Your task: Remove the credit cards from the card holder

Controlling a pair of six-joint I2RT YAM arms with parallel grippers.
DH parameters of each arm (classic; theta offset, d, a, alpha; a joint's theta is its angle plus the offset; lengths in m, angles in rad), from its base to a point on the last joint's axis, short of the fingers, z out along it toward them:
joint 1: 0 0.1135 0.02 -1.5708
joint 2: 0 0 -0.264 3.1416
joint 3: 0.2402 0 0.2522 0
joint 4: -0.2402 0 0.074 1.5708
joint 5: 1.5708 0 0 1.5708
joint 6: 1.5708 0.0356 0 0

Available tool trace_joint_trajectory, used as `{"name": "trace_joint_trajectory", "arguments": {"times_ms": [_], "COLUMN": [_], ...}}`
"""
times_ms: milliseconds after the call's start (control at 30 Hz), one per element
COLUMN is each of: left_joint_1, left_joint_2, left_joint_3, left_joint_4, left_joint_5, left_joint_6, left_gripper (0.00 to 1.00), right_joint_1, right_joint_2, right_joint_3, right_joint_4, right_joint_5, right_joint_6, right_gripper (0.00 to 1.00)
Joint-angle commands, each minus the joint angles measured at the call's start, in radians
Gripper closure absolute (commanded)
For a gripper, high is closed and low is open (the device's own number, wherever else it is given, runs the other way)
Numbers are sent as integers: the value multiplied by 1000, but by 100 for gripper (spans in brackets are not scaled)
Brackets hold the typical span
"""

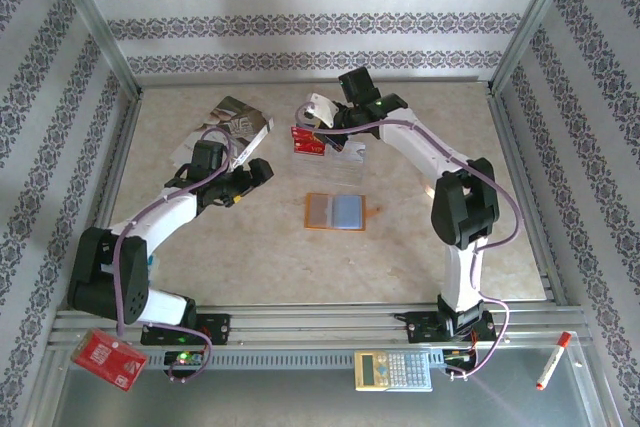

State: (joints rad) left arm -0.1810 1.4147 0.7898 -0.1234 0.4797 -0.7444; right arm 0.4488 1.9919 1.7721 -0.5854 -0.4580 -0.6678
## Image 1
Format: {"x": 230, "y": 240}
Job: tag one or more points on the grey metal shelf plate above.
{"x": 300, "y": 402}

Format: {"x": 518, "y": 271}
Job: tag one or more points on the beige grey calculator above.
{"x": 395, "y": 369}

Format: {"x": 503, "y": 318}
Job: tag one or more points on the red and white marker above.
{"x": 550, "y": 364}

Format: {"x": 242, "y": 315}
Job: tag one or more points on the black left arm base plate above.
{"x": 220, "y": 327}

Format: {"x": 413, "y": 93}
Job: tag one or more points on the orange card holder wallet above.
{"x": 345, "y": 212}

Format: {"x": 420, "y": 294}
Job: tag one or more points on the red cardboard box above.
{"x": 107, "y": 357}

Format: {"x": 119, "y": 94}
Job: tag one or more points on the aluminium frame post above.
{"x": 94, "y": 17}
{"x": 535, "y": 17}

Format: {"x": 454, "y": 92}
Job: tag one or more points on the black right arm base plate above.
{"x": 420, "y": 327}

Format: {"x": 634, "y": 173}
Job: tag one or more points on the aluminium frame rail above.
{"x": 510, "y": 147}
{"x": 113, "y": 182}
{"x": 425, "y": 81}

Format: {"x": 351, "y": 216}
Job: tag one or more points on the paperback book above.
{"x": 235, "y": 117}

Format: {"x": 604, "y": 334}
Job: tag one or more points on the circuit board with green LED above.
{"x": 182, "y": 358}

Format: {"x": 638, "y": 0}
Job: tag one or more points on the red VIP card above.
{"x": 310, "y": 148}

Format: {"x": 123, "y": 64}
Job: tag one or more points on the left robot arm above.
{"x": 160, "y": 217}

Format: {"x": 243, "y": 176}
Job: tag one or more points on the wide aluminium mounting beam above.
{"x": 325, "y": 319}

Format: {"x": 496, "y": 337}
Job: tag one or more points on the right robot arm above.
{"x": 415, "y": 139}

